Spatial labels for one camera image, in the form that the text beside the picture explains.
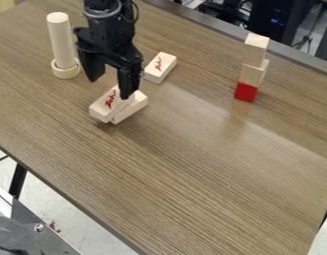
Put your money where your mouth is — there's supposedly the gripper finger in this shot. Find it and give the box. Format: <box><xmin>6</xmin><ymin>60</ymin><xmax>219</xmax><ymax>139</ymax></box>
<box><xmin>115</xmin><ymin>67</ymin><xmax>144</xmax><ymax>101</ymax></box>
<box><xmin>77</xmin><ymin>49</ymin><xmax>107</xmax><ymax>83</ymax></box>

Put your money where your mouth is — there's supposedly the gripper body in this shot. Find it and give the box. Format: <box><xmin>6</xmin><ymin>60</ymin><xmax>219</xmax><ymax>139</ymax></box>
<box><xmin>73</xmin><ymin>9</ymin><xmax>146</xmax><ymax>73</ymax></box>

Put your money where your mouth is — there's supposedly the white block with red mark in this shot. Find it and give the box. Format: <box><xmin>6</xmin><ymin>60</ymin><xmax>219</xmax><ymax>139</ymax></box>
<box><xmin>142</xmin><ymin>51</ymin><xmax>178</xmax><ymax>85</ymax></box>
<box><xmin>87</xmin><ymin>84</ymin><xmax>131</xmax><ymax>125</ymax></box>

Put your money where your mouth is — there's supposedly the wooden cube block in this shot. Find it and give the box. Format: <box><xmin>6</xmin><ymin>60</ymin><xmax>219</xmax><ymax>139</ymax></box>
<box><xmin>236</xmin><ymin>59</ymin><xmax>272</xmax><ymax>89</ymax></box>

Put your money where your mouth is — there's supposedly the tall wooden block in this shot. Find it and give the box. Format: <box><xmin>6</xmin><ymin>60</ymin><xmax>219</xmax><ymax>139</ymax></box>
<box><xmin>241</xmin><ymin>32</ymin><xmax>272</xmax><ymax>69</ymax></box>

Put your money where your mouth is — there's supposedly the wooden cylinder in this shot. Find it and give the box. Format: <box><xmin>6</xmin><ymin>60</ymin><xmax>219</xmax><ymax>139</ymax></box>
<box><xmin>45</xmin><ymin>11</ymin><xmax>80</xmax><ymax>70</ymax></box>

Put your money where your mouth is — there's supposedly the black table leg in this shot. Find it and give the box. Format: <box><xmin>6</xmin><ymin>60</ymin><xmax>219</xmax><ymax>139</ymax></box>
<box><xmin>7</xmin><ymin>161</ymin><xmax>30</xmax><ymax>200</ymax></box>

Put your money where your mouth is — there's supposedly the black computer tower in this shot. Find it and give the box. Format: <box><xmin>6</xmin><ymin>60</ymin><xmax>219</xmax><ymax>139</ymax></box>
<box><xmin>247</xmin><ymin>0</ymin><xmax>308</xmax><ymax>44</ymax></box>

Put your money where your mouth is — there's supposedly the black metal base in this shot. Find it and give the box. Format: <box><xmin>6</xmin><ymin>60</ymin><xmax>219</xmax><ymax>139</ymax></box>
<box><xmin>0</xmin><ymin>198</ymin><xmax>84</xmax><ymax>255</ymax></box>

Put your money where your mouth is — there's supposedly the wooden ring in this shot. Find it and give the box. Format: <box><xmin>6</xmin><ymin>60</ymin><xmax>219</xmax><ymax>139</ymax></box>
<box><xmin>50</xmin><ymin>58</ymin><xmax>83</xmax><ymax>80</ymax></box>

